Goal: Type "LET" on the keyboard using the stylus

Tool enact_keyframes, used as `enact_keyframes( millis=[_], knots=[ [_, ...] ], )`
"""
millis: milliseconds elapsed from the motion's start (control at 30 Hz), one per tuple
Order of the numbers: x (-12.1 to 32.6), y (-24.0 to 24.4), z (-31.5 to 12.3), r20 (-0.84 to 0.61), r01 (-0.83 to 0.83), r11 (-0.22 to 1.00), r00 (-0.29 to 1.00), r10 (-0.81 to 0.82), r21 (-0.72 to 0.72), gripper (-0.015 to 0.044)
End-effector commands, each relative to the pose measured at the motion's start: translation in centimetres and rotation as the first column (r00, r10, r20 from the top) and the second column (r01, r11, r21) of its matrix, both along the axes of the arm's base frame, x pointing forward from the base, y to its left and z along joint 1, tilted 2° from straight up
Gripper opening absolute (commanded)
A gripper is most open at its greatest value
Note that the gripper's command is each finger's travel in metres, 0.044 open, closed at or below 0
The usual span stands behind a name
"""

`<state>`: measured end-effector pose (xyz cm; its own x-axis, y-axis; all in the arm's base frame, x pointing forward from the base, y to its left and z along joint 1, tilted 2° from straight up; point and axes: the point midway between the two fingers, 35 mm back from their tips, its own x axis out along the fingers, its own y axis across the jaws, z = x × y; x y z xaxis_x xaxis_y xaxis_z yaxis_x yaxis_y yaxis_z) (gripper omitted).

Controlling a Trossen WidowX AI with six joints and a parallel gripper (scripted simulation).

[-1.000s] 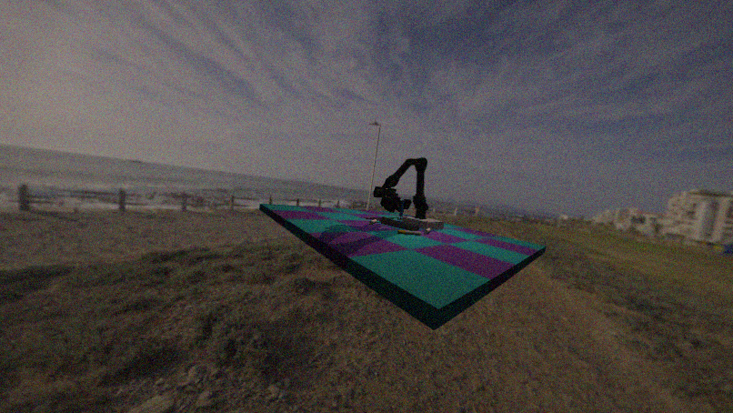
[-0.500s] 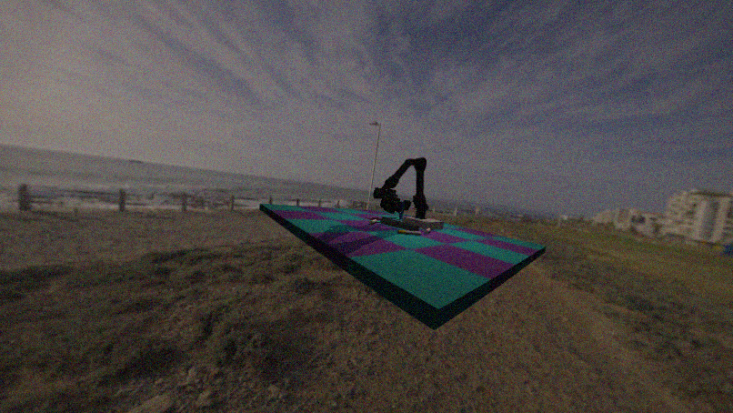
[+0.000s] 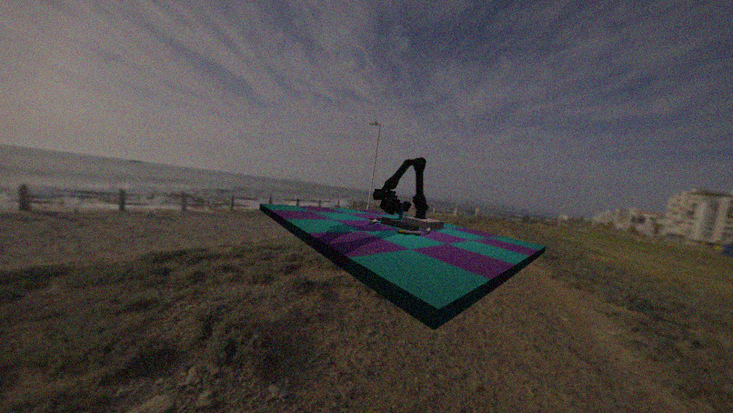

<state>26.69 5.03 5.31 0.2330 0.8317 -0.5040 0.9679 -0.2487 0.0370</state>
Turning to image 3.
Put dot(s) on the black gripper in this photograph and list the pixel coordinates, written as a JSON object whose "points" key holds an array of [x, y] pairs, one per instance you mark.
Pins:
{"points": [[394, 204]]}

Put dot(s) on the dark grey keyboard with letter keys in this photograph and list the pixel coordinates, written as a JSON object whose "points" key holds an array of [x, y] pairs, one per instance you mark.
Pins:
{"points": [[395, 223]]}

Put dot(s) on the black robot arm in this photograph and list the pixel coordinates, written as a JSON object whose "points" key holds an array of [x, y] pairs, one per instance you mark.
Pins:
{"points": [[419, 199]]}

